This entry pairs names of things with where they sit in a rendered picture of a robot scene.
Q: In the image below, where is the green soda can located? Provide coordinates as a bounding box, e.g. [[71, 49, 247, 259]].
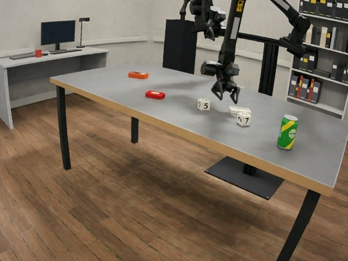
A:
[[277, 115, 298, 150]]

